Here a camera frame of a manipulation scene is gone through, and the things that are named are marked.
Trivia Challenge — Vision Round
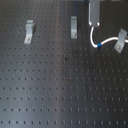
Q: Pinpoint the white cable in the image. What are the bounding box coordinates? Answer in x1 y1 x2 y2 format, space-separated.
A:
89 26 128 49

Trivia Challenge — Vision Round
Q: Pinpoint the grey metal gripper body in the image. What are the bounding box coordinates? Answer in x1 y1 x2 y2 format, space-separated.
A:
89 0 100 27

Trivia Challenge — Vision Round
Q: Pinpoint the middle grey cable clip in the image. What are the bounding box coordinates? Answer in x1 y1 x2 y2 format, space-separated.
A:
71 16 77 39

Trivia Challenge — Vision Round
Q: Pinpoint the left grey cable clip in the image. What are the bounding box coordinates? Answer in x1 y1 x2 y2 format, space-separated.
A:
24 20 35 44

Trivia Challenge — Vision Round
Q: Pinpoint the grey cable clip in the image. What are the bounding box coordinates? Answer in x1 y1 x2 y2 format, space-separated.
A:
71 16 77 39
114 29 127 53
24 20 35 44

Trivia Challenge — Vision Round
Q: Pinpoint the right grey cable clip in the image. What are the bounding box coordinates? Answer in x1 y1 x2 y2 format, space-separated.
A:
114 29 127 53

